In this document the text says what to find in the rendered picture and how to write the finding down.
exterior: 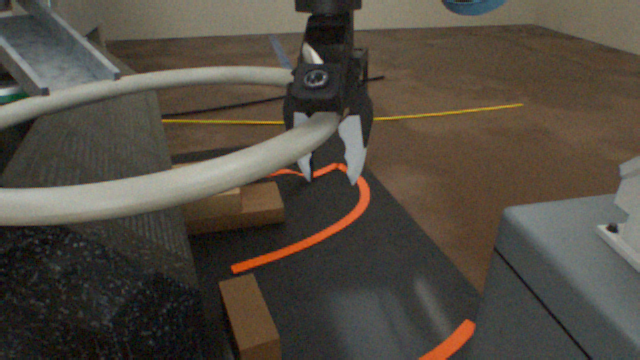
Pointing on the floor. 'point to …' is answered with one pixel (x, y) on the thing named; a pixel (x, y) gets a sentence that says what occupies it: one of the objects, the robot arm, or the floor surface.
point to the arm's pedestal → (558, 287)
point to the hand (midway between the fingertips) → (329, 175)
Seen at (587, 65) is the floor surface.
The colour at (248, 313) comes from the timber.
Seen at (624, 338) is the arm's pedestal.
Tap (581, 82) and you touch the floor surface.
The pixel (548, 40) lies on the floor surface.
